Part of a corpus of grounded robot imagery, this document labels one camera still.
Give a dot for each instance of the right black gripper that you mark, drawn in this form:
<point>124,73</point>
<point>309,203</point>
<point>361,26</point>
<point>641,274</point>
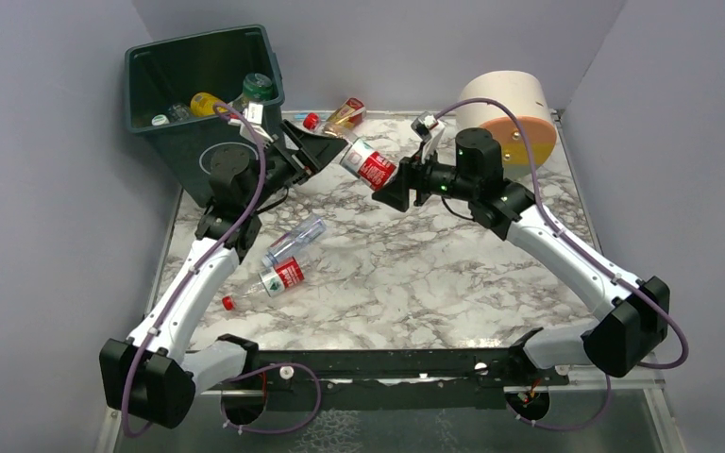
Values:
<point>416,181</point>

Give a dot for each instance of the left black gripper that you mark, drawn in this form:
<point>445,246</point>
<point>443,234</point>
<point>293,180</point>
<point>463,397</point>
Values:
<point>291,159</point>

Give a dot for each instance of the clear bottle red cap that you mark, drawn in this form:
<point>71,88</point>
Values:
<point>360,158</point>

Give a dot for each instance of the amber red-label bottle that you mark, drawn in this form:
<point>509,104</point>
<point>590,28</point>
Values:
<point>347,117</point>

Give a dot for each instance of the green tinted plastic bottle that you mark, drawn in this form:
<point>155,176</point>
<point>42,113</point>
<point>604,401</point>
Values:
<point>257,87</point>

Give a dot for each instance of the crushed clear blue bottle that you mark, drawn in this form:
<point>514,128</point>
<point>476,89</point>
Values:
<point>294,241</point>

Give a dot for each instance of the yellow plastic bottle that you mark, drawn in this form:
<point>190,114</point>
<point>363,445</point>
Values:
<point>204,104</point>

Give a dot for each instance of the clear bottle red green label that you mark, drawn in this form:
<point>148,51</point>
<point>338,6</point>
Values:
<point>267,284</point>

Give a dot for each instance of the clear bottle light blue label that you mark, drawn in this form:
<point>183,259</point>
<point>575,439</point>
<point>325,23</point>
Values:
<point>160,120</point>

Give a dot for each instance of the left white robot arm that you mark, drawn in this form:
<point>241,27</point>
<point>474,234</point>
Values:
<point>151,374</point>

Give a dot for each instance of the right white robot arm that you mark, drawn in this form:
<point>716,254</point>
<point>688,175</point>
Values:
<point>629,312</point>

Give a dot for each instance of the dark green trash bin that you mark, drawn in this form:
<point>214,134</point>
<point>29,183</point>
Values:
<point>162,74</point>

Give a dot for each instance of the cream cylindrical drum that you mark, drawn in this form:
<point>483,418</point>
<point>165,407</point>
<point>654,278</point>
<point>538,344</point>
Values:
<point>523,95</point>

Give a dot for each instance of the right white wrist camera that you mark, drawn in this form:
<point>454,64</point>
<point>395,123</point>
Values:
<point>430,130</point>

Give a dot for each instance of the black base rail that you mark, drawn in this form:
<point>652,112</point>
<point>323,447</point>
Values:
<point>372,380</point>

